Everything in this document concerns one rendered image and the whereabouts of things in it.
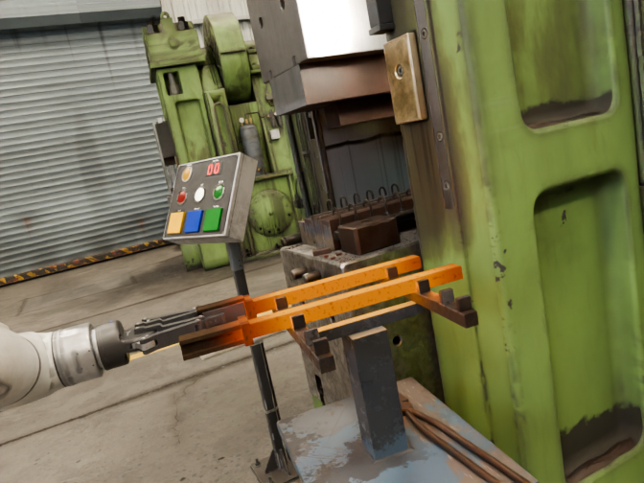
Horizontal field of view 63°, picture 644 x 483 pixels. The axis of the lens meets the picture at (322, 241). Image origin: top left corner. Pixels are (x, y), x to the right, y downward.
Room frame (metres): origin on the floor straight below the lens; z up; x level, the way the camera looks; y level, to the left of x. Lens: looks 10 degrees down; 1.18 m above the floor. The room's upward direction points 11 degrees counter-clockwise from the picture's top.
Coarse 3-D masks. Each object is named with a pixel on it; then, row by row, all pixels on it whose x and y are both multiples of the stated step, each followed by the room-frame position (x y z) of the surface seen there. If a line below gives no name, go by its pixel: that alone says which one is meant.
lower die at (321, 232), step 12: (372, 204) 1.37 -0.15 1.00; (396, 204) 1.35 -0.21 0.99; (408, 204) 1.36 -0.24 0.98; (324, 216) 1.32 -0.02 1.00; (336, 216) 1.32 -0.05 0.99; (348, 216) 1.29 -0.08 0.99; (360, 216) 1.30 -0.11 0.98; (300, 228) 1.44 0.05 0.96; (312, 228) 1.36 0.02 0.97; (324, 228) 1.30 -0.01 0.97; (336, 228) 1.27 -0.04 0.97; (408, 228) 1.36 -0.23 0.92; (312, 240) 1.38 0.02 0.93; (324, 240) 1.31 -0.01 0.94
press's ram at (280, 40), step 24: (264, 0) 1.38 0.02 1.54; (288, 0) 1.25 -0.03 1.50; (312, 0) 1.24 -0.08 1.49; (336, 0) 1.26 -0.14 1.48; (360, 0) 1.29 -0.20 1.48; (264, 24) 1.40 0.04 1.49; (288, 24) 1.28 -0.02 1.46; (312, 24) 1.23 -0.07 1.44; (336, 24) 1.26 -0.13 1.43; (360, 24) 1.28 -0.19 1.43; (264, 48) 1.43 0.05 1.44; (288, 48) 1.30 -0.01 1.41; (312, 48) 1.23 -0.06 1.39; (336, 48) 1.25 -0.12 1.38; (360, 48) 1.28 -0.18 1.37; (264, 72) 1.46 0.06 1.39
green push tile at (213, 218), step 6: (210, 210) 1.69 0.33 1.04; (216, 210) 1.67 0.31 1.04; (210, 216) 1.68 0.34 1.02; (216, 216) 1.66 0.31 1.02; (204, 222) 1.69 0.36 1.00; (210, 222) 1.67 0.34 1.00; (216, 222) 1.65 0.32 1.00; (204, 228) 1.68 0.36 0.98; (210, 228) 1.66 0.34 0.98; (216, 228) 1.64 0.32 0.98
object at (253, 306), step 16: (416, 256) 0.96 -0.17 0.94; (352, 272) 0.93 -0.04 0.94; (368, 272) 0.92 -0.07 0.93; (384, 272) 0.93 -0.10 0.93; (400, 272) 0.94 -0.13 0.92; (288, 288) 0.91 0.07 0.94; (304, 288) 0.89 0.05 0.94; (320, 288) 0.90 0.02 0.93; (336, 288) 0.90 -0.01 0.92; (208, 304) 0.87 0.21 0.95; (224, 304) 0.85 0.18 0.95; (256, 304) 0.87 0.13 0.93; (272, 304) 0.87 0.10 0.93; (288, 304) 0.88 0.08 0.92
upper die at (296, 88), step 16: (304, 64) 1.27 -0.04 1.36; (320, 64) 1.29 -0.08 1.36; (336, 64) 1.31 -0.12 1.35; (352, 64) 1.32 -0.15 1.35; (368, 64) 1.34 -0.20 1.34; (384, 64) 1.36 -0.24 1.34; (272, 80) 1.43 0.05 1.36; (288, 80) 1.33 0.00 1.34; (304, 80) 1.27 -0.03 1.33; (320, 80) 1.29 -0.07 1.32; (336, 80) 1.30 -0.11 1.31; (352, 80) 1.32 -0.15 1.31; (368, 80) 1.34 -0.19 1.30; (384, 80) 1.36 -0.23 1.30; (272, 96) 1.45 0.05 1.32; (288, 96) 1.35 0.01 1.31; (304, 96) 1.27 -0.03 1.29; (320, 96) 1.28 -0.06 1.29; (336, 96) 1.30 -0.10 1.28; (352, 96) 1.32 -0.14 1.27; (368, 96) 1.37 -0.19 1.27; (288, 112) 1.39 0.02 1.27
